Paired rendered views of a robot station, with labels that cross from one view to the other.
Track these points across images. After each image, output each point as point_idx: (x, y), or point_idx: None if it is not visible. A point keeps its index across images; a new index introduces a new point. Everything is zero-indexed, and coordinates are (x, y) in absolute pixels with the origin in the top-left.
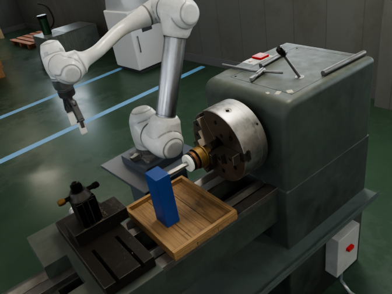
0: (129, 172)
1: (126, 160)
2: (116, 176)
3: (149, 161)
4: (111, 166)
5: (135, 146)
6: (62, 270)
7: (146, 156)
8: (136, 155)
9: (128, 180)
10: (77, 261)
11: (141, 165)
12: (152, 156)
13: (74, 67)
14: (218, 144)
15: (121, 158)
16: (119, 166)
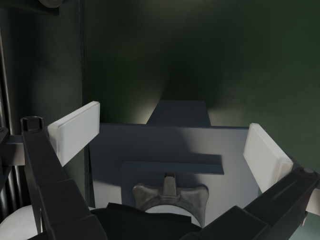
0: (175, 150)
1: (200, 170)
2: (193, 126)
3: (132, 189)
4: (235, 140)
5: (180, 209)
6: None
7: (149, 199)
8: (165, 188)
9: (152, 130)
10: None
11: (142, 172)
12: (139, 205)
13: None
14: None
15: (242, 172)
16: (216, 151)
